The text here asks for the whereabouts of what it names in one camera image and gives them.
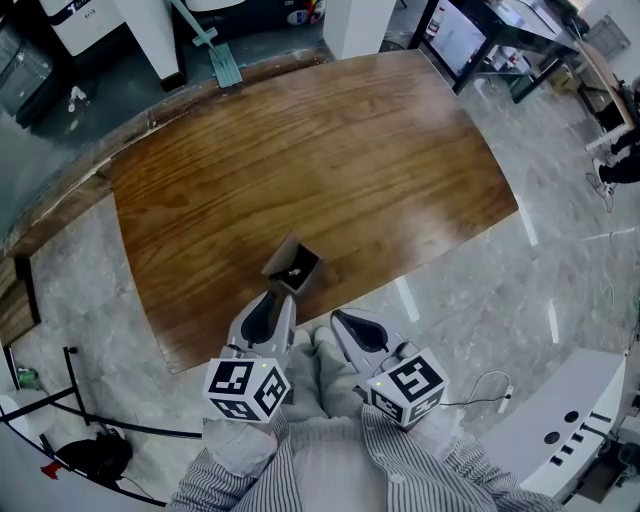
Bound white square pillar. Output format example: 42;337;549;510
321;0;399;62
111;0;188;93

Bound teal floor squeegee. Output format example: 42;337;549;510
166;0;245;90

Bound white chair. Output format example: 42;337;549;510
0;388;57;452

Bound wooden desk with white legs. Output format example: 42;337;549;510
573;38;640;153

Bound wooden steps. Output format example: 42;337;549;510
0;253;42;347

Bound group of small shelf bottles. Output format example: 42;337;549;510
491;45;532;70

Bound small cardboard box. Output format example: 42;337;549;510
260;230;327;297

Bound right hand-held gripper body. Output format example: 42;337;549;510
354;341;449;433

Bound person's legs in grey trousers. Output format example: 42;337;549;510
285;324;364;426

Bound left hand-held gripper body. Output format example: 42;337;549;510
202;340;293;424

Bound black metal rail frame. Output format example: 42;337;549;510
0;344;203;507

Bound large black white cleaning machine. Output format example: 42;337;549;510
181;0;332;40

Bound black backpack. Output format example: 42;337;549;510
53;431;135;487

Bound white service robot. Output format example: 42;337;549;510
38;0;127;58

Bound black counter table with sink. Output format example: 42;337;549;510
408;0;582;105

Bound grey plastic-wrapped floor scrubber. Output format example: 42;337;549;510
0;18;57;130

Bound wooden table with black legs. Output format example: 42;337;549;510
97;48;520;376

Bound grey folding cart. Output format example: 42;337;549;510
583;13;632;65

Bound white power strip cable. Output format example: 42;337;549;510
443;369;517;417

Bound white console with black slots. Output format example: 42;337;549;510
478;346;630;502

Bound person's right forearm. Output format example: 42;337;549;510
359;402;567;512

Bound person's torso in light shirt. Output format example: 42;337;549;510
279;415;401;512

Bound person's left forearm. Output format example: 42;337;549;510
168;414;301;512

